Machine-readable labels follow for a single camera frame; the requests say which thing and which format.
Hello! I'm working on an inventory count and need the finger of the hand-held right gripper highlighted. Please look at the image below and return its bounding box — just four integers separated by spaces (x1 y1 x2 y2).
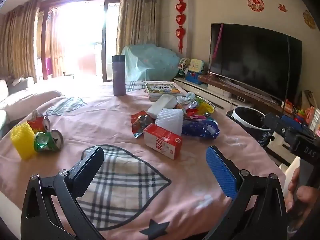
262 112 317 138

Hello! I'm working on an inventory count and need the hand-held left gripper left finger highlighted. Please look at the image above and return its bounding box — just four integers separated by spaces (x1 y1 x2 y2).
21 146 105 240

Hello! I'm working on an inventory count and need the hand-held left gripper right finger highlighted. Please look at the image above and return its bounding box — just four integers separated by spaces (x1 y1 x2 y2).
205 145 288 240

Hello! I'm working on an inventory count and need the black lined waste bin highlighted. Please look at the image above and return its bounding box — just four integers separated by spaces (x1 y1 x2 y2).
226 106 275 155

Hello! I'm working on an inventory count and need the blue plastic bag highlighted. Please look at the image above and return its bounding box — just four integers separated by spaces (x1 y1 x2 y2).
181 119 220 138

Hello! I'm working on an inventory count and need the white foam block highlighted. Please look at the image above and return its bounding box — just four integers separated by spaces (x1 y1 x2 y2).
147 94 178 118

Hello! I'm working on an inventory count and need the person's right hand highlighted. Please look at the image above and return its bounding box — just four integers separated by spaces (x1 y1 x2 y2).
286 166 320 213

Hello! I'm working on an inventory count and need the pile of colourful toys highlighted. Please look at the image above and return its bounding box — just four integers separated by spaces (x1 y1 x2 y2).
284 90 320 137

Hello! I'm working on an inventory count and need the crushed green can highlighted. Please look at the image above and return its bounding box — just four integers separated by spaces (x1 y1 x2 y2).
34 129 64 153

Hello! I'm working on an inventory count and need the pink blanket with plaid patches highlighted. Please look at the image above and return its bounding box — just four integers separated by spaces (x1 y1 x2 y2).
0 80 287 240

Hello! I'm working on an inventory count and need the white television stand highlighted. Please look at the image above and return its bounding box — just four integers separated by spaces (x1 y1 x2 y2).
174 74 300 167

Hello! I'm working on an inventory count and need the crushed red can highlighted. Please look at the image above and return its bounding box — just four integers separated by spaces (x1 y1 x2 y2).
27 110 50 133

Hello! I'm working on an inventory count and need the black flat television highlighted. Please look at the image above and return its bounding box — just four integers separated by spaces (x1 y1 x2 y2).
209 23 303 103

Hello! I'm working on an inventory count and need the red snack wrapper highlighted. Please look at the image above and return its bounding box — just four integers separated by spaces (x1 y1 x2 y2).
131 111 157 138

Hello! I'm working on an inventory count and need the red and white carton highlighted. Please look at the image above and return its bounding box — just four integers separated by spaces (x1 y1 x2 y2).
143 123 182 160

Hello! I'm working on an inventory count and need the yellow foam fruit net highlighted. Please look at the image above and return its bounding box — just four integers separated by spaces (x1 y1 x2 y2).
10 122 37 160

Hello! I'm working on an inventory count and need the white foam fruit net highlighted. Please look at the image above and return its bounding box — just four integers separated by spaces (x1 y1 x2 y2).
155 108 184 135

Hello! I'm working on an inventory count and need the blue toy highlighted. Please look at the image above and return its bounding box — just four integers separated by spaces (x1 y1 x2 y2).
185 71 203 83

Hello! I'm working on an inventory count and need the sofa with light cover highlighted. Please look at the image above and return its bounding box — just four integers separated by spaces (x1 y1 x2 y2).
0 75 63 135

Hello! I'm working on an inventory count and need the yellow activity cube toy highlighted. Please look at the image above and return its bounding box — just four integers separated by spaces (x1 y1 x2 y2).
187 59 208 75

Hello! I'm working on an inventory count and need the purple thermos bottle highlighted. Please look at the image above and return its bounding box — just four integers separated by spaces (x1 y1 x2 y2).
112 54 127 96

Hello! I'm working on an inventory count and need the stack of picture books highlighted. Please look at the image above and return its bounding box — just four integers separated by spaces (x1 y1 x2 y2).
145 81 187 102

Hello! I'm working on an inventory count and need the white cage ball toy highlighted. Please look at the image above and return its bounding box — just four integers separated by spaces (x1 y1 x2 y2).
178 57 190 72

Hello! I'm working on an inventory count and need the teal dust cover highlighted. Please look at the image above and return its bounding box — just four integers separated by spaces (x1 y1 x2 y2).
121 44 184 82

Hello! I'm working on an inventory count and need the balcony sliding door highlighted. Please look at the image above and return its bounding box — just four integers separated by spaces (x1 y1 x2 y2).
40 0 123 83

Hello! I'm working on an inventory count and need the beige curtain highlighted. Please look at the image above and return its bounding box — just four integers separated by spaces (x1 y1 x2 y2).
116 0 160 55
0 0 40 83

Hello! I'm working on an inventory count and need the red heart hanging decoration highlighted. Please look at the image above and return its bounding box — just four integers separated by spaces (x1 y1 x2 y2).
175 0 187 53

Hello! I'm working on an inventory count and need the gold red wall decal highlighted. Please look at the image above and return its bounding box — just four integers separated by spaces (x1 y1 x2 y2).
303 10 317 29

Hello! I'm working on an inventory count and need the round red wall decal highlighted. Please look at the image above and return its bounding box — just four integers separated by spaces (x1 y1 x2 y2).
247 0 265 12

